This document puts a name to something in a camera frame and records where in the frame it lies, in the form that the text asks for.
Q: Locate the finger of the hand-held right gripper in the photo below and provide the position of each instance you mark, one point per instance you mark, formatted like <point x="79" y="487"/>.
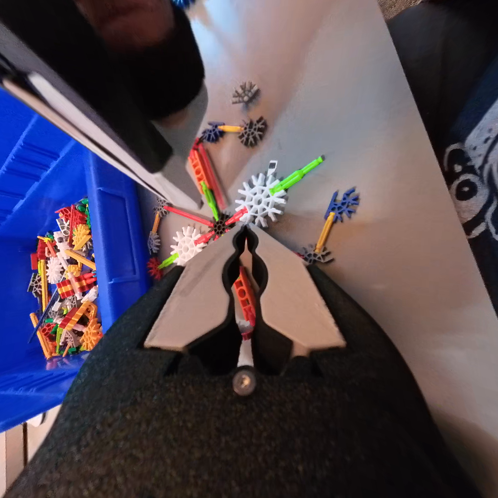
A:
<point x="77" y="118"/>
<point x="186" y="155"/>

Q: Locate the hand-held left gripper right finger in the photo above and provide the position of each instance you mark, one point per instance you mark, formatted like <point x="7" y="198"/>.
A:
<point x="295" y="307"/>

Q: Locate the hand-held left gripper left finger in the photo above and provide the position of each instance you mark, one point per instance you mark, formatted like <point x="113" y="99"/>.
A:
<point x="190" y="307"/>

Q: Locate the blue toy connector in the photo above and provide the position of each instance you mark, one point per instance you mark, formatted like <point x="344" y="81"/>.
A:
<point x="212" y="132"/>

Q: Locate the red toy rod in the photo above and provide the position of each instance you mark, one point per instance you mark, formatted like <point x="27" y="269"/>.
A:
<point x="214" y="179"/>

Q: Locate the yellow toy rod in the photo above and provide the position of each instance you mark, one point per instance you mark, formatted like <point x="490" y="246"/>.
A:
<point x="230" y="128"/>

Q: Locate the grey toy connector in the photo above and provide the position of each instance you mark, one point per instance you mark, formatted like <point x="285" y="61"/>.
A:
<point x="253" y="132"/>

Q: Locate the colourful toy wheel model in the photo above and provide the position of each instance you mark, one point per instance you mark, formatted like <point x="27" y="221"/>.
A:
<point x="258" y="200"/>

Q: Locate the blue plastic bin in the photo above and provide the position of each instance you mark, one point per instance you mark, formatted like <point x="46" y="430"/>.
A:
<point x="116" y="233"/>

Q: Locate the pile of colourful toy pieces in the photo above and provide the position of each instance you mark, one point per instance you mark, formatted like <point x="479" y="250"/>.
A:
<point x="66" y="280"/>

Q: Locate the person's right hand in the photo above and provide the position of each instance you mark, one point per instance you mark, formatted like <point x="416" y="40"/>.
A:
<point x="128" y="17"/>

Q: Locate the small white toy piece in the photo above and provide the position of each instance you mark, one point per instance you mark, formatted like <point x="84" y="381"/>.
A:
<point x="245" y="93"/>

